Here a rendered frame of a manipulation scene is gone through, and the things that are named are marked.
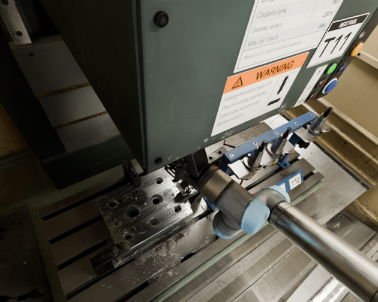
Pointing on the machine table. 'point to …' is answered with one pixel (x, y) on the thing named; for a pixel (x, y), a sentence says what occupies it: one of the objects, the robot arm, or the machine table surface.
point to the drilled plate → (144, 193)
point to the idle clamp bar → (216, 156)
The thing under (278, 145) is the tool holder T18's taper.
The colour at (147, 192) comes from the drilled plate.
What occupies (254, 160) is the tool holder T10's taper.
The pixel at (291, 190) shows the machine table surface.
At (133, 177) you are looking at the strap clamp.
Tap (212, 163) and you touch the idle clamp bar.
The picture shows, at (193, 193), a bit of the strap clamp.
